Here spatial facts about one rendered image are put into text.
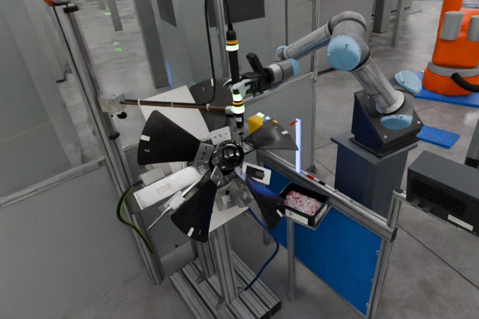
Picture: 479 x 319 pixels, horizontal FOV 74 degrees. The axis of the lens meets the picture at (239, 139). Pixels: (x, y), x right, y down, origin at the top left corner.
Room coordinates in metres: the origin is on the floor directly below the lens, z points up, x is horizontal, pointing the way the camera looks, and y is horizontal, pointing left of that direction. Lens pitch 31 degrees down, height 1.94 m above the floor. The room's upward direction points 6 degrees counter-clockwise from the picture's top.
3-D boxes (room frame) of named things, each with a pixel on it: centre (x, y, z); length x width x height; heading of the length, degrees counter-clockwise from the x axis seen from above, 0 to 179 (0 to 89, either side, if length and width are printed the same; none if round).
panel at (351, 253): (1.29, -0.36, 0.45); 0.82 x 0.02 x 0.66; 34
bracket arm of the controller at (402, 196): (0.85, -0.66, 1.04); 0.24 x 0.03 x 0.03; 34
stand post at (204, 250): (1.38, 0.29, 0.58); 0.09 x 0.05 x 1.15; 124
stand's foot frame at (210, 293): (1.26, 0.21, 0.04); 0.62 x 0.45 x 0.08; 34
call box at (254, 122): (1.62, -0.14, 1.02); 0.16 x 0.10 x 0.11; 34
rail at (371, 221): (1.29, -0.36, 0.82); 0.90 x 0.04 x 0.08; 34
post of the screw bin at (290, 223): (1.18, -0.22, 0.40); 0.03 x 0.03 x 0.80; 49
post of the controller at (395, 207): (0.94, -0.61, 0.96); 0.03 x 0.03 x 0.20; 34
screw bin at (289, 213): (1.14, -0.26, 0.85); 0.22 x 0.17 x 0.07; 48
